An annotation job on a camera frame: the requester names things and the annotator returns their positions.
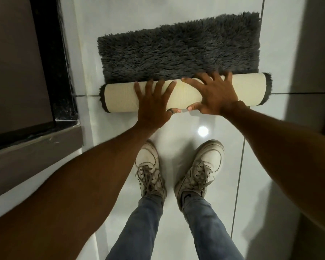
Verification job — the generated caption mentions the brown door panel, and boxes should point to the brown door panel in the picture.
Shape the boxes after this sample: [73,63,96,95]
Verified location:
[0,0,56,137]

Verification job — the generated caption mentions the black stone door frame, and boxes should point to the black stone door frame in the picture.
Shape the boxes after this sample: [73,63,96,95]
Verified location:
[0,0,80,154]

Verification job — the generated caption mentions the black sock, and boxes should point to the black sock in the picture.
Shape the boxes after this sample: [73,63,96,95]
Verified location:
[181,191,203,205]

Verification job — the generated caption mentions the white left sneaker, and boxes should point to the white left sneaker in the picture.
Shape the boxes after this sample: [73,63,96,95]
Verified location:
[135,139,167,207]

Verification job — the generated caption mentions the person's right hand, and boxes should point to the person's right hand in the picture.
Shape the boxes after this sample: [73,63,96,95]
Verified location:
[181,71,240,116]

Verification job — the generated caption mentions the white sneaker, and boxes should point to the white sneaker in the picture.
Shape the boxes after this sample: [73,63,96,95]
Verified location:
[135,139,167,207]
[174,140,225,212]

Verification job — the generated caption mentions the person's right forearm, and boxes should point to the person's right forearm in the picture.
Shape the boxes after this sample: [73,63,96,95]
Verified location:
[221,101,325,229]

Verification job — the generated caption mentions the grey shaggy rug cream backing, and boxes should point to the grey shaggy rug cream backing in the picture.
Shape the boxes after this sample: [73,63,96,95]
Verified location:
[97,12,273,113]

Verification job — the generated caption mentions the blue jeans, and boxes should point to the blue jeans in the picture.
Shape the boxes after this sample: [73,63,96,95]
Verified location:
[105,193,245,260]

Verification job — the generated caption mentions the brown threshold ledge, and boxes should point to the brown threshold ledge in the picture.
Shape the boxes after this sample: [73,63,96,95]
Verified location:
[0,124,84,202]

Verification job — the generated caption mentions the white right sneaker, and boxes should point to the white right sneaker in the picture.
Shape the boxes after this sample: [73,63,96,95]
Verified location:
[174,140,225,212]

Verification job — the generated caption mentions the person's left hand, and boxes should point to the person's left hand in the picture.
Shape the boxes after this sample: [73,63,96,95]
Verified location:
[134,79,182,131]

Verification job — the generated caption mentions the person's left forearm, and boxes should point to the person's left forearm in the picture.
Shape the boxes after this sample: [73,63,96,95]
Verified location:
[0,122,163,260]

